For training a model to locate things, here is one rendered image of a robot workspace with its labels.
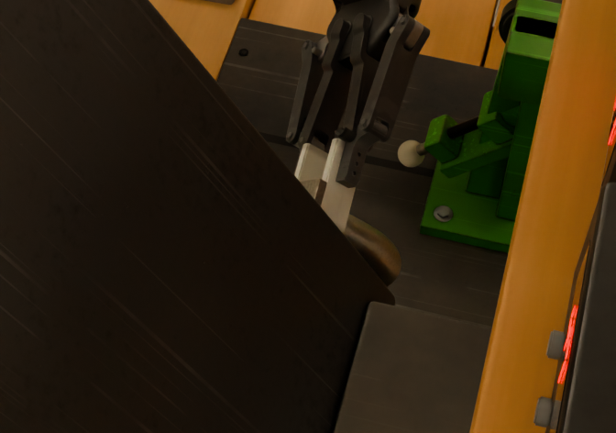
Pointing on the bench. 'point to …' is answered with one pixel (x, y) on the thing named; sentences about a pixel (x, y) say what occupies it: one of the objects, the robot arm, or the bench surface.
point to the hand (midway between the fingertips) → (322, 189)
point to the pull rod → (412, 153)
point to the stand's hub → (514, 10)
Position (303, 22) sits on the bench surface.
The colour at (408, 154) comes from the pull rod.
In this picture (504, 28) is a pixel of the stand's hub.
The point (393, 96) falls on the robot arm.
